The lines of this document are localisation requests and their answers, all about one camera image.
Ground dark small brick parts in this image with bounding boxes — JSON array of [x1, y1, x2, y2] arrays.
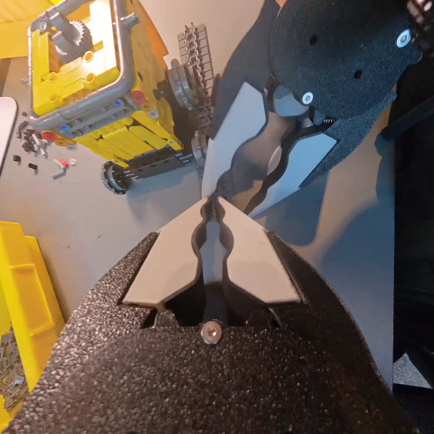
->
[[0, 325, 29, 411]]

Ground grey toy track chain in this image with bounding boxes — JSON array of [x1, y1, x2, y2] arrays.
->
[[177, 23, 222, 204]]

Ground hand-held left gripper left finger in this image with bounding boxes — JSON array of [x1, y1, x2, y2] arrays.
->
[[121, 198, 211, 327]]

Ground cluster of small brick parts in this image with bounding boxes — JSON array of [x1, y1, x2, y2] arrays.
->
[[15, 120, 78, 160]]

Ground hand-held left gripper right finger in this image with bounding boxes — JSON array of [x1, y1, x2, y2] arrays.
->
[[216, 197, 302, 327]]

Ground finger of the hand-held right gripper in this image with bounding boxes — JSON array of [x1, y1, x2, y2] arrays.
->
[[243, 132, 338, 218], [201, 82, 269, 199]]

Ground black yellow toy brick vehicle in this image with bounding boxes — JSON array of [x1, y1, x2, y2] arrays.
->
[[20, 0, 217, 196]]

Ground light grey desk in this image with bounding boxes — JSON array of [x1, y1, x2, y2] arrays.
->
[[0, 0, 397, 394]]

